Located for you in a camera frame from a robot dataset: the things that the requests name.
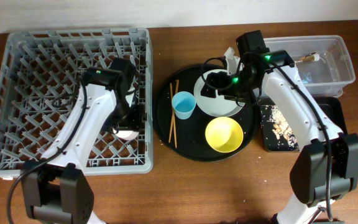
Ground round black tray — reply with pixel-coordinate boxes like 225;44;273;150
152;64;260;162

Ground black rectangular tray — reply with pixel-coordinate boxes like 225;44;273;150
260;97;347;152

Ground blue plastic cup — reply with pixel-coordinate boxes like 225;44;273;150
172;91;196;119

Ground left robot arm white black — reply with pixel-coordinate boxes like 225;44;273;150
17;58;142;223

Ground left wooden chopstick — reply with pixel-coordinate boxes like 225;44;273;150
167;82;174;143

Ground grey round plate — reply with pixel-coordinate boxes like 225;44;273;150
193;77;245;117

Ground gold snack wrapper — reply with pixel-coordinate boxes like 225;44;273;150
295;52;320;63

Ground yellow bowl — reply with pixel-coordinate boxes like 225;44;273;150
204;117;244;153

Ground blue plastic scrap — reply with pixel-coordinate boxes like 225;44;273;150
300;73;313;85

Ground right wooden chopstick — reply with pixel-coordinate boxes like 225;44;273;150
172;80;179;149

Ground wooden chopstick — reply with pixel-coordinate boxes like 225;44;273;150
172;80;179;149
167;82;174;143

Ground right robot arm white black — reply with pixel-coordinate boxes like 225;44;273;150
199;30;358;223

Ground grey plastic dishwasher rack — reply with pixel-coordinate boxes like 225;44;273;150
0;28;154;180

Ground clear plastic waste bin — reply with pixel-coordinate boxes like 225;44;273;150
264;35;356;97

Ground food scraps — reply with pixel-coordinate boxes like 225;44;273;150
265;105;297;150

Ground pink plastic cup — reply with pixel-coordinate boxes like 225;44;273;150
111;126;139;141

